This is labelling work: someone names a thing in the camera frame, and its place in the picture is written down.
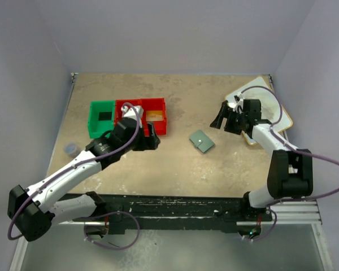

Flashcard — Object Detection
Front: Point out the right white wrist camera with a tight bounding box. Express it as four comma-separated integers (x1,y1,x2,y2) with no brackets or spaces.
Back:
233,94,244,113

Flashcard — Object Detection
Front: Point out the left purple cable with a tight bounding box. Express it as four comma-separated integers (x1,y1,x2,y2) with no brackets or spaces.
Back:
7,102,142,241

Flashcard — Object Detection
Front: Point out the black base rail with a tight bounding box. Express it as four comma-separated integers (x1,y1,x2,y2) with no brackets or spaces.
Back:
70,193,273,235

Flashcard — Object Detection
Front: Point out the green card holder wallet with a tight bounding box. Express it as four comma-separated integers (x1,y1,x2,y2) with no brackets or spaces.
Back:
189,130,215,154

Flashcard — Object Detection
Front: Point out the red plastic bin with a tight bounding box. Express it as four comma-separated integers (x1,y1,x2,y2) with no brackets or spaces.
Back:
113,102,144,139
141,98,167,136

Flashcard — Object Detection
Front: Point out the middle red plastic bin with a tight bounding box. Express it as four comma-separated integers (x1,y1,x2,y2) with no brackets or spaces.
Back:
113,102,144,139

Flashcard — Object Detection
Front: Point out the whiteboard with wooden frame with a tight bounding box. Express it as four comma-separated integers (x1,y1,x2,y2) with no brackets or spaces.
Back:
225,76,293,146

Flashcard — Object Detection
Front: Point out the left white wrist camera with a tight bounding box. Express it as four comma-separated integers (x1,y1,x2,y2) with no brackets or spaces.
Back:
121,103,144,121

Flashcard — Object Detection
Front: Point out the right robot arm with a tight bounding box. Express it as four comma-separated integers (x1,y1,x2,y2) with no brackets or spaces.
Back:
210,99,313,211

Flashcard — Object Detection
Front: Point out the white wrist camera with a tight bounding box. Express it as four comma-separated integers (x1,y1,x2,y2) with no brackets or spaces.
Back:
121,103,144,121
233,94,244,113

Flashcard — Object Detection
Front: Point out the orange credit card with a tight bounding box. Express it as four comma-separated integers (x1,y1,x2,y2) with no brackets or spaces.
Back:
146,110,164,122

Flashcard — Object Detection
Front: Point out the green plastic bin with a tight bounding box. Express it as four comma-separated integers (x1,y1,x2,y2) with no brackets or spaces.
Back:
88,100,115,139

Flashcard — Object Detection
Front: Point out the right red plastic bin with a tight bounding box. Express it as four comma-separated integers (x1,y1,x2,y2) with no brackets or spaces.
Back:
141,98,167,136

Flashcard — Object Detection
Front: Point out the black card in green bin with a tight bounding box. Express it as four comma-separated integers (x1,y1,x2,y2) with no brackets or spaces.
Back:
98,111,112,121

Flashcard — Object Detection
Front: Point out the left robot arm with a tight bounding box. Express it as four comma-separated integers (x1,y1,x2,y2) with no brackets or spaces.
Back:
7,117,160,242

